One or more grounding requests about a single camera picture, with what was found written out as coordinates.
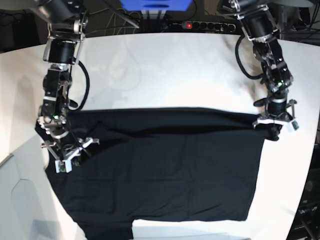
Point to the blue plastic box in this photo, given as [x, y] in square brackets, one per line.
[168, 5]

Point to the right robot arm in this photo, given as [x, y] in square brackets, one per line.
[66, 23]

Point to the black power strip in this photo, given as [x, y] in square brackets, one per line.
[201, 27]

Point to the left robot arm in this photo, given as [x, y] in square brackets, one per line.
[259, 27]

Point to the black T-shirt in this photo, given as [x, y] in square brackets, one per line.
[170, 164]

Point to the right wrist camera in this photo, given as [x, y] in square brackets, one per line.
[63, 166]

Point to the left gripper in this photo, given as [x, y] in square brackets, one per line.
[277, 110]

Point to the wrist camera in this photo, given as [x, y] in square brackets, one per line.
[63, 166]
[292, 126]

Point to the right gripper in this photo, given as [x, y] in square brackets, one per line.
[69, 147]

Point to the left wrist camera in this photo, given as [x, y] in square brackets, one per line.
[292, 126]

